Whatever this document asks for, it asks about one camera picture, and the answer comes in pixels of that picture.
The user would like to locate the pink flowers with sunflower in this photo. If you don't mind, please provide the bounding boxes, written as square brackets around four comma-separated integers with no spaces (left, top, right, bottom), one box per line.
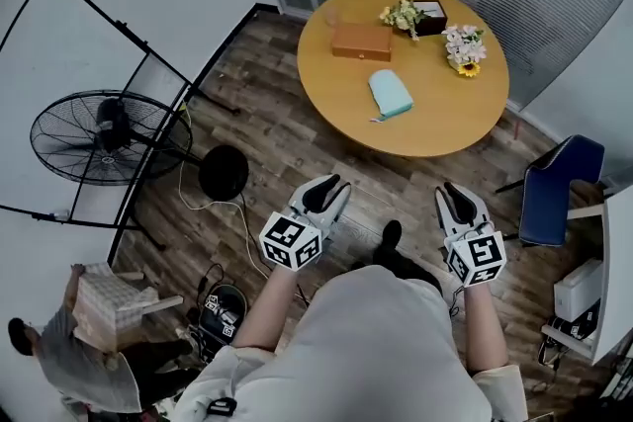
[441,24,489,79]

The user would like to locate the black striped bag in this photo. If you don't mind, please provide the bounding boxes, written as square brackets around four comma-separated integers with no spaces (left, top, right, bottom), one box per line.
[537,298,602,367]

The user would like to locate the white box device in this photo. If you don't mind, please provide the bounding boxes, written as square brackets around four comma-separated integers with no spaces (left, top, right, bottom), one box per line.
[553,258,604,323]

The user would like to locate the white desk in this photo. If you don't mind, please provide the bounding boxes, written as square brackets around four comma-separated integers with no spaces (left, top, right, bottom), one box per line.
[541,182,633,367]

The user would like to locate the checkered cardboard box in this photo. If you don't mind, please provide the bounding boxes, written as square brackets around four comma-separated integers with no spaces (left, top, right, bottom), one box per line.
[63,261,184,355]

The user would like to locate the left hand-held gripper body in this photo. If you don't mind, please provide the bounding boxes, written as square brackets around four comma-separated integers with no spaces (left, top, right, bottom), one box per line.
[258,207,331,272]

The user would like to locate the blue chair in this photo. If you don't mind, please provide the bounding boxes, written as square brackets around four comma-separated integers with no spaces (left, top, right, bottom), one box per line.
[496,134,606,248]

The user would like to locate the dark brown box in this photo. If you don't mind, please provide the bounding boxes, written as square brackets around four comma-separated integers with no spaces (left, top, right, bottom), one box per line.
[409,0,449,38]

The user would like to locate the black floor fan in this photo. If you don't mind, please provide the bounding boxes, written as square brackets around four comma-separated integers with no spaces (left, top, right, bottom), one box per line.
[29,88,250,203]

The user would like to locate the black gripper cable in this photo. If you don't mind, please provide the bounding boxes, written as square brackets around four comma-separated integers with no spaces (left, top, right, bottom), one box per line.
[447,284,469,320]

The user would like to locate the person's black-clad leg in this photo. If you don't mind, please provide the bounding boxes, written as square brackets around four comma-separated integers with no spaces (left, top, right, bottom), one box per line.
[350,219,444,297]

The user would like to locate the black floor cable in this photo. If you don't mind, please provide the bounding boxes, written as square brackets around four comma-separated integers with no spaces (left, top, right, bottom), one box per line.
[197,263,225,307]

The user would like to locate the person's right forearm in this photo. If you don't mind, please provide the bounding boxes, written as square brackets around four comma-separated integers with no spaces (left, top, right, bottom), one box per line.
[462,284,510,375]

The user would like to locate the black device with markers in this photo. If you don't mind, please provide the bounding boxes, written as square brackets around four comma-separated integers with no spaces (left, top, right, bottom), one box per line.
[197,284,247,347]

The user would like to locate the black metal frame stand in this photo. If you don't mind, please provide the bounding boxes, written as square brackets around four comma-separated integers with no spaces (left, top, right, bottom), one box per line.
[0,0,243,266]

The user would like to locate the person's left forearm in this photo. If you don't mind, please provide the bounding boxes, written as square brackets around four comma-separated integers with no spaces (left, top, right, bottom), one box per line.
[231,266,298,352]

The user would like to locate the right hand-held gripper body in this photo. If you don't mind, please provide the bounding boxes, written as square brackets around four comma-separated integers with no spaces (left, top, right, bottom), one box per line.
[443,229,507,288]

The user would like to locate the yellow flower bouquet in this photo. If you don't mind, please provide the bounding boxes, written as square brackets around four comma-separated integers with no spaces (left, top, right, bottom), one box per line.
[379,0,429,42]

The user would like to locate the white floor cable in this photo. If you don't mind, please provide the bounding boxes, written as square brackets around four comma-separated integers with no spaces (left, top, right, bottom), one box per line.
[177,160,271,278]

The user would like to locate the person's white shirt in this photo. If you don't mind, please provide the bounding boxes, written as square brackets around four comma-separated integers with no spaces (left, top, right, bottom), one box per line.
[175,264,528,422]

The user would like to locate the brown wooden box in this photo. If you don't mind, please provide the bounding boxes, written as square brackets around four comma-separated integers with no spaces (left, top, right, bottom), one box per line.
[330,23,395,63]

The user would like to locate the black clip device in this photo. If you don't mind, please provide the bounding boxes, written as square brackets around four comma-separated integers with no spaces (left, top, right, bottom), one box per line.
[205,397,237,416]

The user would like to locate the light blue pouch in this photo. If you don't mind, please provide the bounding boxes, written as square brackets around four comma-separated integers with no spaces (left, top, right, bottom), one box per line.
[368,68,415,124]

